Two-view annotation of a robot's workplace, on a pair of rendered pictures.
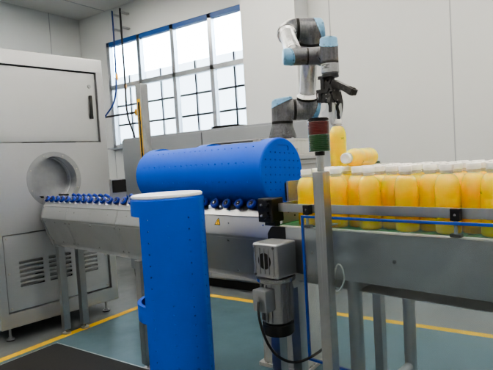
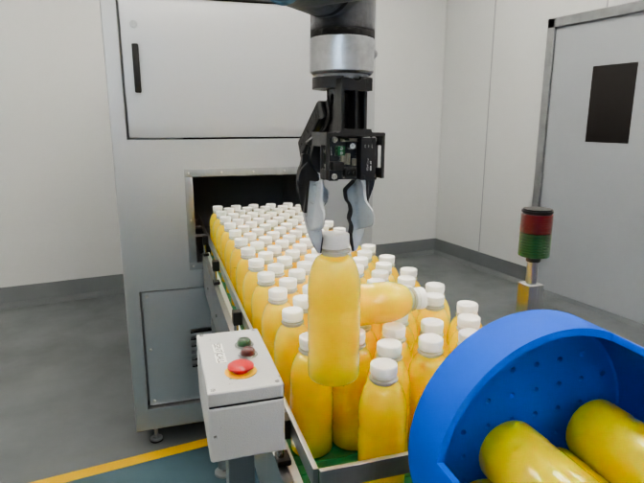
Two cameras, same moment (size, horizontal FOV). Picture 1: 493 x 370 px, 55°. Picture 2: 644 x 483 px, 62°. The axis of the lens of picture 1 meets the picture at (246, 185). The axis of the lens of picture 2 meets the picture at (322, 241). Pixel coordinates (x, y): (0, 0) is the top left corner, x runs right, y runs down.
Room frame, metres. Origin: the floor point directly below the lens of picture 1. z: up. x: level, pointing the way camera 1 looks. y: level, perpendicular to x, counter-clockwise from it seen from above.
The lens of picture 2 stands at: (2.58, -0.07, 1.44)
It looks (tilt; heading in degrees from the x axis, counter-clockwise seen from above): 13 degrees down; 210
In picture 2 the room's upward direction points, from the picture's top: straight up
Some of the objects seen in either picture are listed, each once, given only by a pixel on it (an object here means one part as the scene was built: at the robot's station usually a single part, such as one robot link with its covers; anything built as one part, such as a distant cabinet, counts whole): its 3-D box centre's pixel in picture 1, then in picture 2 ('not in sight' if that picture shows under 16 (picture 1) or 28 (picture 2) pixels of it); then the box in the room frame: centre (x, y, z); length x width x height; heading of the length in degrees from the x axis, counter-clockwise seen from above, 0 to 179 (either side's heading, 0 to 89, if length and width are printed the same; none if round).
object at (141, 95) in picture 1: (150, 209); not in sight; (3.20, 0.67, 0.85); 0.06 x 0.06 x 1.70; 47
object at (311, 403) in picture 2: not in sight; (311, 397); (1.89, -0.48, 0.99); 0.07 x 0.07 x 0.19
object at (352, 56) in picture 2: (329, 69); (344, 60); (1.99, -0.38, 1.50); 0.08 x 0.08 x 0.05
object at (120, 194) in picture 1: (118, 191); not in sight; (2.86, 0.78, 1.00); 0.10 x 0.04 x 0.15; 137
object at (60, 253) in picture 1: (63, 289); not in sight; (3.28, 1.34, 0.31); 0.06 x 0.06 x 0.63; 47
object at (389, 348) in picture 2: not in sight; (389, 348); (1.86, -0.37, 1.09); 0.04 x 0.04 x 0.02
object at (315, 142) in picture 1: (319, 143); (534, 243); (1.42, -0.23, 1.18); 0.06 x 0.06 x 0.05
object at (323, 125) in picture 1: (318, 128); (536, 222); (1.42, -0.23, 1.23); 0.06 x 0.06 x 0.04
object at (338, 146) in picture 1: (337, 145); (333, 312); (1.98, -0.39, 1.18); 0.07 x 0.07 x 0.19
